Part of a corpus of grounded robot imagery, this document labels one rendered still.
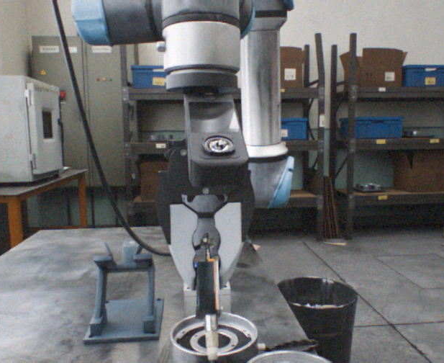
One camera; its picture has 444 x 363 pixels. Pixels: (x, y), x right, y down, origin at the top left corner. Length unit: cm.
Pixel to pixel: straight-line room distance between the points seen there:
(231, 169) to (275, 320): 37
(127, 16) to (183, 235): 27
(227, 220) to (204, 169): 11
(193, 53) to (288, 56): 369
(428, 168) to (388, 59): 117
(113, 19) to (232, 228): 29
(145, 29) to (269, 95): 41
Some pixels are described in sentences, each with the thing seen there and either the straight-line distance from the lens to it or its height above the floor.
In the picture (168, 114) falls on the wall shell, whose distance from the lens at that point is 442.
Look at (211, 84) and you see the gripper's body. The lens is 38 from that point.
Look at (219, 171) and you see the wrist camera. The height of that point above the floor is 105.
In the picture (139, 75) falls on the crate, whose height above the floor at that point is 163.
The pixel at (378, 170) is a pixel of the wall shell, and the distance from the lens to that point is 491.
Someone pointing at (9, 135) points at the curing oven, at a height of 109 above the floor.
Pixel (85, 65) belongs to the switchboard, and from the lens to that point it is 434.
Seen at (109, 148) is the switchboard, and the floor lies 95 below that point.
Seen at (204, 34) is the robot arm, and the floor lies 116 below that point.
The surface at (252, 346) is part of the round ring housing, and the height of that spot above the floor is 84.
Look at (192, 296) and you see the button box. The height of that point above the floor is 84.
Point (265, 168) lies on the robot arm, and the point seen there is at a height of 100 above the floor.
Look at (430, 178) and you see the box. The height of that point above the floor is 59.
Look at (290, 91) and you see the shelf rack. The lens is 395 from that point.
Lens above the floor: 107
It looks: 7 degrees down
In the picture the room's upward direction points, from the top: 1 degrees counter-clockwise
